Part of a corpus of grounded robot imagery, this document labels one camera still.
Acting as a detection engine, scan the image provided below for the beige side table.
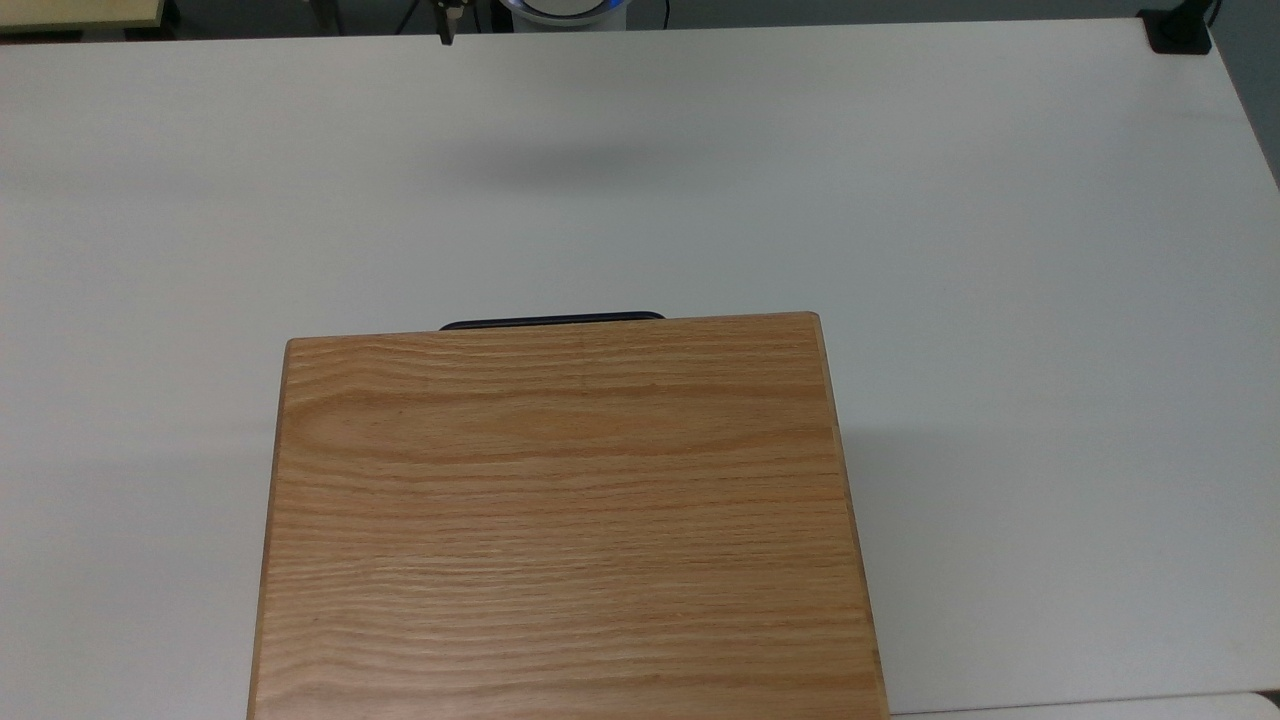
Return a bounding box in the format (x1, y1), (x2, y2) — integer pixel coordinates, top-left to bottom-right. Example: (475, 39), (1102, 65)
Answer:
(0, 0), (167, 34)

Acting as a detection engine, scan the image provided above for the black table clamp mount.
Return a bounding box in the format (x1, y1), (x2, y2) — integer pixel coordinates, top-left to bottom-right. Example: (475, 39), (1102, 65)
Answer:
(1137, 0), (1215, 56)

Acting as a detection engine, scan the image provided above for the oak wooden drawer cabinet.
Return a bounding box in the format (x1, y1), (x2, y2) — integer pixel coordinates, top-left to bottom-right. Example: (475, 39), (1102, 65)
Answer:
(247, 312), (891, 720)

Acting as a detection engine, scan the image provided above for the black drawer handle bar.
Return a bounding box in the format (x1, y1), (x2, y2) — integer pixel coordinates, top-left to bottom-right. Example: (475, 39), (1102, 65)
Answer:
(439, 310), (667, 332)

